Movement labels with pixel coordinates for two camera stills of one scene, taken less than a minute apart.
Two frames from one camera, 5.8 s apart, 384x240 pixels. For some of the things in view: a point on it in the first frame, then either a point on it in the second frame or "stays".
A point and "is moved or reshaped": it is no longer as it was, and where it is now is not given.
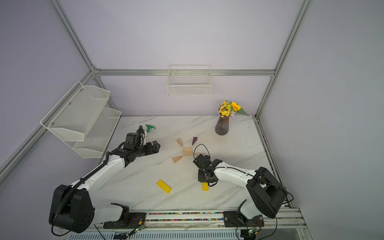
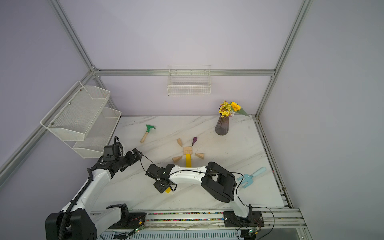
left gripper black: (150, 150) to (132, 159)
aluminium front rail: (208, 225) stays
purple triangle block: (194, 140) stays
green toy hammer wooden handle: (149, 127) stays
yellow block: (205, 186) is moved or reshaped
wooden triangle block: (179, 141) stays
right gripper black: (202, 178) to (161, 188)
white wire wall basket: (186, 80) stays
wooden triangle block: (176, 159) stays
